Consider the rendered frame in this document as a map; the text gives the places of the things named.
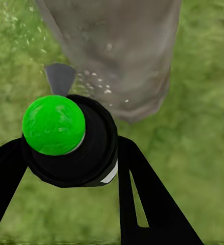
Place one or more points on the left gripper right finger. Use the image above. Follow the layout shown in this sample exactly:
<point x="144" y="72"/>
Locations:
<point x="167" y="224"/>

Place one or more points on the tree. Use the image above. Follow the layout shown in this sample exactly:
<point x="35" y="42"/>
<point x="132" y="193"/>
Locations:
<point x="126" y="46"/>

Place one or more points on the pesticide atomizer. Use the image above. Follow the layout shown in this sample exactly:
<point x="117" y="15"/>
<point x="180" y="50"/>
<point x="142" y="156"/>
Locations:
<point x="69" y="140"/>

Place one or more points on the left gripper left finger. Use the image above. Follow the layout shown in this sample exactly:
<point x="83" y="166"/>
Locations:
<point x="12" y="169"/>

